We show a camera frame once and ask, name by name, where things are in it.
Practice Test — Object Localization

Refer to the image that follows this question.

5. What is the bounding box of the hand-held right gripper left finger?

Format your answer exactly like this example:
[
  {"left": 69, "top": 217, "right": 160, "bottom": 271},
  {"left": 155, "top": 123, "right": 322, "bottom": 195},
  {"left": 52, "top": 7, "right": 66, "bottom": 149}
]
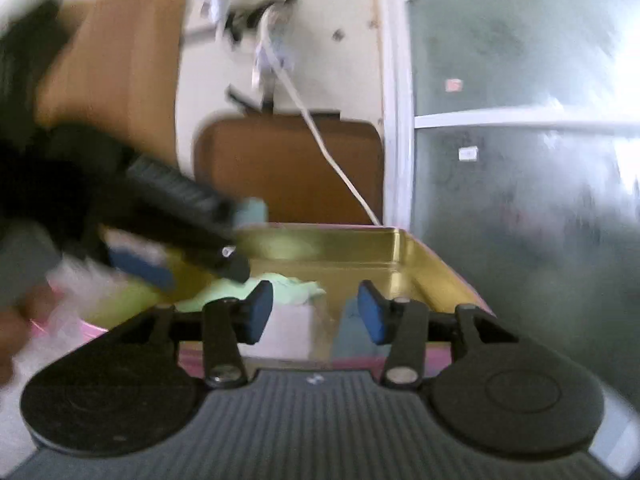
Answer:
[{"left": 147, "top": 280, "right": 275, "bottom": 390}]

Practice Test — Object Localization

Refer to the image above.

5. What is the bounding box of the white labelled packet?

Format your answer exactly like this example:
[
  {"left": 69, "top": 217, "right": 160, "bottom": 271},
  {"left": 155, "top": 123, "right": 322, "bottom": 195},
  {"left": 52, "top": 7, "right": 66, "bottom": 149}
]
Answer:
[{"left": 47, "top": 255, "right": 123, "bottom": 323}]

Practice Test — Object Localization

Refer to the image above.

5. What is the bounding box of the white window frame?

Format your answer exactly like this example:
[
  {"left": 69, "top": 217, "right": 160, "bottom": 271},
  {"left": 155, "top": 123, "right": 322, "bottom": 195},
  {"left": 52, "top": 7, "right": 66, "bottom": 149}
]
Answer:
[{"left": 377, "top": 0, "right": 640, "bottom": 226}]

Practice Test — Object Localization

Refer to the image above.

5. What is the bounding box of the brown chair back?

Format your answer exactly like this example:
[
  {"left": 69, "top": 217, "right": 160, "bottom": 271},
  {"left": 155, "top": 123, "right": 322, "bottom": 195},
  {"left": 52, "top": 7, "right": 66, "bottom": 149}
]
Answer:
[{"left": 192, "top": 112, "right": 386, "bottom": 226}]

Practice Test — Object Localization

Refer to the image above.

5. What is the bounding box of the pink macaron print tin box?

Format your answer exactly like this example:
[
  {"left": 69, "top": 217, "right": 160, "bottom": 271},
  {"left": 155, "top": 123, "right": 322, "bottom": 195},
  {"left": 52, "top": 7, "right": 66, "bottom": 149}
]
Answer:
[{"left": 30, "top": 227, "right": 496, "bottom": 376}]

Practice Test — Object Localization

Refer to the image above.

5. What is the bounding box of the green cloth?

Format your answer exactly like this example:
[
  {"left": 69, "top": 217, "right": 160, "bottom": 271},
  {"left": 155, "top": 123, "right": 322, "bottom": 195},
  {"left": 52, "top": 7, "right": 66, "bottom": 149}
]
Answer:
[{"left": 175, "top": 272, "right": 326, "bottom": 311}]

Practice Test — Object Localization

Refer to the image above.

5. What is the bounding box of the grey floral tablecloth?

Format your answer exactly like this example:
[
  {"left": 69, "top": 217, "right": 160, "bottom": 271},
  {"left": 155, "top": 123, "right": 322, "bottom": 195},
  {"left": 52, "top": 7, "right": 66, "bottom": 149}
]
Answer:
[{"left": 0, "top": 350, "right": 51, "bottom": 473}]

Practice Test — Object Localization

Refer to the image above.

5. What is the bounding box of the white power adapter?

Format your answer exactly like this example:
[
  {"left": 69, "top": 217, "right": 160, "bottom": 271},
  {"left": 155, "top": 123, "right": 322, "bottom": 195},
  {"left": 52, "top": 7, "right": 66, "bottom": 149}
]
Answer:
[{"left": 252, "top": 2, "right": 301, "bottom": 91}]

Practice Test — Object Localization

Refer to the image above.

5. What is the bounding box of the white cloth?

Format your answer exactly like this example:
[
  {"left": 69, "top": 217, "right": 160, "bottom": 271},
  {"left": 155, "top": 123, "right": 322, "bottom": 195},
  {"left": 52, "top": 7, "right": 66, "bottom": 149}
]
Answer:
[{"left": 260, "top": 305, "right": 322, "bottom": 361}]

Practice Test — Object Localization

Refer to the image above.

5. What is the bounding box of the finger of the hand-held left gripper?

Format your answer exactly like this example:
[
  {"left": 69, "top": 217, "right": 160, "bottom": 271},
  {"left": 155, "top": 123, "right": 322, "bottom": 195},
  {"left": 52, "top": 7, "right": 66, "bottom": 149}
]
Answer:
[
  {"left": 106, "top": 242, "right": 177, "bottom": 292},
  {"left": 165, "top": 229, "right": 252, "bottom": 284}
]

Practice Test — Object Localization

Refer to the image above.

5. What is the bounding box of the blue cloth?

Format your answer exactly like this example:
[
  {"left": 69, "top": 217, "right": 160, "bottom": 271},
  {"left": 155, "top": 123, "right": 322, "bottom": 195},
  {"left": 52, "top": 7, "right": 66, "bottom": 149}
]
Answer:
[{"left": 330, "top": 305, "right": 396, "bottom": 361}]

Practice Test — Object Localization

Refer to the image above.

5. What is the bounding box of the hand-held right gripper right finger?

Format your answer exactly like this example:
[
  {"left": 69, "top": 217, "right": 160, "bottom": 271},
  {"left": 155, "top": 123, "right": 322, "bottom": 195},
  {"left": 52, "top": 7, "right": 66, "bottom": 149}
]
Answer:
[{"left": 356, "top": 280, "right": 518, "bottom": 390}]

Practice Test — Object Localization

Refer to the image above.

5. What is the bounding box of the teal plastic cup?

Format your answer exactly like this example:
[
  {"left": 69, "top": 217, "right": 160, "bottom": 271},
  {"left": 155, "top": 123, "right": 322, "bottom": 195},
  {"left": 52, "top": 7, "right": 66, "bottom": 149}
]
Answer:
[{"left": 235, "top": 199, "right": 269, "bottom": 226}]

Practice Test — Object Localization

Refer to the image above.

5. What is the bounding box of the white power cable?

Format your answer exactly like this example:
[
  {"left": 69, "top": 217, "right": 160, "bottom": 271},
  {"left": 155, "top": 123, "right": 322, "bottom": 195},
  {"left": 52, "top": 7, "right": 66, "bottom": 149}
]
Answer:
[{"left": 257, "top": 10, "right": 383, "bottom": 226}]

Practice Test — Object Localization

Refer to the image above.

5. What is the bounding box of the person's left hand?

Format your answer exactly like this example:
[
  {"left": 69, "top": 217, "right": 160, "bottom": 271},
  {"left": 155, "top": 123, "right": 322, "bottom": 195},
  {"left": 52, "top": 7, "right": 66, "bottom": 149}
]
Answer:
[{"left": 0, "top": 287, "right": 48, "bottom": 388}]

